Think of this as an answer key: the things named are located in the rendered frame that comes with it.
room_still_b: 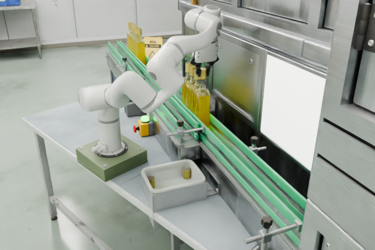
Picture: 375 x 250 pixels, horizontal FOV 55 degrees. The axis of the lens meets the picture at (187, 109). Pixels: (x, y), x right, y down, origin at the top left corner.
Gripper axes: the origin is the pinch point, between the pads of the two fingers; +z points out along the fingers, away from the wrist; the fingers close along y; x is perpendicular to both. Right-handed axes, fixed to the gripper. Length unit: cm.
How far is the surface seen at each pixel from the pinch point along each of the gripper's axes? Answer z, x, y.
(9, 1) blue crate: 158, -501, 103
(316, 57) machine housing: -31, 47, -13
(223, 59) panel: -0.5, -6.2, -12.9
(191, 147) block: 25.1, 19.2, 10.1
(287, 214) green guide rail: 4, 73, 5
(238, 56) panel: -8.4, 5.2, -12.8
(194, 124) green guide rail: 20.1, 11.1, 6.1
